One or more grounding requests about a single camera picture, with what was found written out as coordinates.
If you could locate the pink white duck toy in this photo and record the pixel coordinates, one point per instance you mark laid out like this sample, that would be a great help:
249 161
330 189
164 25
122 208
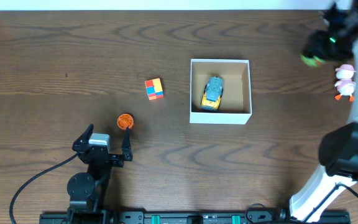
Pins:
345 85

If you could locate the multicoloured puzzle cube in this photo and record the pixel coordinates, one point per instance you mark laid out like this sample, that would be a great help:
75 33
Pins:
154 89

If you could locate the orange lattice ball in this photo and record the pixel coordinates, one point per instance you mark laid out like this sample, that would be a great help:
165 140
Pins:
125 121

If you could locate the green ball with red numbers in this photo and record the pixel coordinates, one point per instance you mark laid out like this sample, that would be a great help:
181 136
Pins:
312 60

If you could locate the white cardboard box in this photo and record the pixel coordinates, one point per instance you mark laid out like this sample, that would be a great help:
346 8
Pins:
236 101

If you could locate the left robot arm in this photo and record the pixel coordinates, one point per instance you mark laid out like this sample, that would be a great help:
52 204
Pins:
86 189

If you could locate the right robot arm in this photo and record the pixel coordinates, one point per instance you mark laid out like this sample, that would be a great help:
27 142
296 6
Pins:
338 152

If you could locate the yellow grey toy truck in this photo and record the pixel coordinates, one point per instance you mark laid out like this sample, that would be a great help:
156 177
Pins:
213 93

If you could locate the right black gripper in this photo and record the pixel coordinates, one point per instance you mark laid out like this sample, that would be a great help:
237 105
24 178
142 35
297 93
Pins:
314 44

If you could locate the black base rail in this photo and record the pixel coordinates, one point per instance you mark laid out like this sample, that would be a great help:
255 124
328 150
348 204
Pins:
138 217

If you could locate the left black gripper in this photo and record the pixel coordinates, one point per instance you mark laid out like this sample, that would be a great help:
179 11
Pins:
103 157

